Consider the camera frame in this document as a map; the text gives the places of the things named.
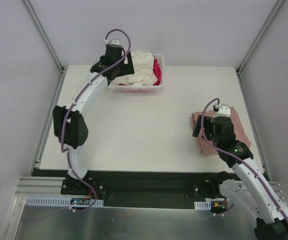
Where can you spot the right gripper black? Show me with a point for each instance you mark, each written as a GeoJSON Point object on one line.
{"type": "Point", "coordinates": [206, 124]}

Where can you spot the aluminium rail front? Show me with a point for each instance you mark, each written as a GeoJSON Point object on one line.
{"type": "Point", "coordinates": [51, 186]}

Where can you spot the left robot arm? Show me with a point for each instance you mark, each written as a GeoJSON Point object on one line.
{"type": "Point", "coordinates": [69, 120]}

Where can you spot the red t shirt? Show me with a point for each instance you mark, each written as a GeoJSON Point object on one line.
{"type": "Point", "coordinates": [157, 72]}

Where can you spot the folded pink t shirt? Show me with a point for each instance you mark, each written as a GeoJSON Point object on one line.
{"type": "Point", "coordinates": [239, 131]}

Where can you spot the right aluminium frame post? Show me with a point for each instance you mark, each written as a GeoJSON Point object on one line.
{"type": "Point", "coordinates": [260, 35]}

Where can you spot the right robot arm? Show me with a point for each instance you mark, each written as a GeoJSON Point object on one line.
{"type": "Point", "coordinates": [262, 206]}

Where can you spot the left white cable duct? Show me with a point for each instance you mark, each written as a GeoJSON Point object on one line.
{"type": "Point", "coordinates": [52, 201]}

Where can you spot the cream white t shirt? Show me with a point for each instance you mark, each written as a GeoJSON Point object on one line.
{"type": "Point", "coordinates": [143, 64]}

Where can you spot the white plastic laundry basket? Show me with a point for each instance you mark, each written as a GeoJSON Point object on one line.
{"type": "Point", "coordinates": [143, 89]}

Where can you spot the left aluminium frame post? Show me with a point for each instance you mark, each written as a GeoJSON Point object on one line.
{"type": "Point", "coordinates": [43, 34]}

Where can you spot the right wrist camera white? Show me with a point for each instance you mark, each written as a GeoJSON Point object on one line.
{"type": "Point", "coordinates": [221, 110]}

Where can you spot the white cable duct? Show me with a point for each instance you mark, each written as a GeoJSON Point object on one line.
{"type": "Point", "coordinates": [52, 201]}
{"type": "Point", "coordinates": [203, 205]}

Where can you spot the aluminium frame post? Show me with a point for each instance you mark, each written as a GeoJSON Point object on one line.
{"type": "Point", "coordinates": [43, 34]}
{"type": "Point", "coordinates": [260, 35]}

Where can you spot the right white cable duct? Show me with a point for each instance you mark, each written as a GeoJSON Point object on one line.
{"type": "Point", "coordinates": [203, 205]}

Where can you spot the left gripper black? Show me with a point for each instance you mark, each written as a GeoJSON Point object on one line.
{"type": "Point", "coordinates": [123, 66]}

